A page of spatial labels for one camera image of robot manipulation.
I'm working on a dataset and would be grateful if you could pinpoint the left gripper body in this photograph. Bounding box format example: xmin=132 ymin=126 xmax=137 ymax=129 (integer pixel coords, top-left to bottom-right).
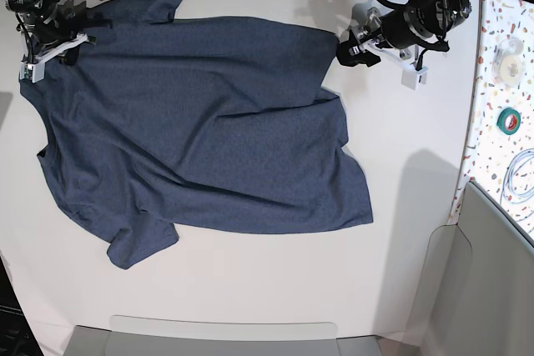
xmin=336 ymin=8 xmax=426 ymax=71

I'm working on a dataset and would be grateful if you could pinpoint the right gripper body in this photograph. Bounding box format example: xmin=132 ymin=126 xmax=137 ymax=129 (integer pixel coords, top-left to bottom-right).
xmin=22 ymin=33 xmax=96 ymax=67

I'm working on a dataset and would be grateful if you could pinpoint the navy blue t-shirt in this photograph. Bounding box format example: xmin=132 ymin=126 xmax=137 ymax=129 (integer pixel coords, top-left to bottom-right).
xmin=20 ymin=0 xmax=373 ymax=269

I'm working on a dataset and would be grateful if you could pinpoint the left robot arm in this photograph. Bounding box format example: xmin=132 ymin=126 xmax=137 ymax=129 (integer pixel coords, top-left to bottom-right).
xmin=336 ymin=0 xmax=471 ymax=90

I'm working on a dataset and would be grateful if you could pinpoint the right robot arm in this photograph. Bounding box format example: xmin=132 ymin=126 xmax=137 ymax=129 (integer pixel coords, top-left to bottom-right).
xmin=3 ymin=0 xmax=96 ymax=83

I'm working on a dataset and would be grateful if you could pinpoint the clear tape roll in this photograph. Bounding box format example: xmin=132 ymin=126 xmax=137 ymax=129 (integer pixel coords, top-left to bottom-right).
xmin=492 ymin=37 xmax=526 ymax=88

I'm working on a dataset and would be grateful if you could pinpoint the green tape roll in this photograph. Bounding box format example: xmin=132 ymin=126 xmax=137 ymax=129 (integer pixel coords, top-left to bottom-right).
xmin=496 ymin=108 xmax=521 ymax=136

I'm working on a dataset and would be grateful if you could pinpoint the confetti patterned side cloth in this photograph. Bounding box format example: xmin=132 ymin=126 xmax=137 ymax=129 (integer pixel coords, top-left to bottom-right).
xmin=449 ymin=0 xmax=533 ymax=235

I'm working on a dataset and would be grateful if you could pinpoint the grey bin right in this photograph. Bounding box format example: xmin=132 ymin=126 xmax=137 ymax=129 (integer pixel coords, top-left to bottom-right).
xmin=420 ymin=183 xmax=533 ymax=355

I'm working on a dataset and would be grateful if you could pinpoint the grey tray bottom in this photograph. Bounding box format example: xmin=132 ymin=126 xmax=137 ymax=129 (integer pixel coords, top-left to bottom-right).
xmin=64 ymin=315 xmax=382 ymax=355

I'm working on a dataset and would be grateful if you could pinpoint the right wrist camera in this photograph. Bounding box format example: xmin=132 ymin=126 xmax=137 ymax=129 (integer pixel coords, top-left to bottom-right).
xmin=19 ymin=62 xmax=45 ymax=83

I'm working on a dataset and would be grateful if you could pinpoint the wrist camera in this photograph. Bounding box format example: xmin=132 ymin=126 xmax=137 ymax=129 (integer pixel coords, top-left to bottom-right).
xmin=19 ymin=62 xmax=45 ymax=83
xmin=401 ymin=67 xmax=428 ymax=90

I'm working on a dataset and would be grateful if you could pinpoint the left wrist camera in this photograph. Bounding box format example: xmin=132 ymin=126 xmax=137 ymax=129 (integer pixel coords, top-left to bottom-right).
xmin=401 ymin=67 xmax=428 ymax=90

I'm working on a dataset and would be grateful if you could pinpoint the white coiled cable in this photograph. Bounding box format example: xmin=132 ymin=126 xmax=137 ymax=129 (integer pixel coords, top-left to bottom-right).
xmin=498 ymin=148 xmax=534 ymax=209

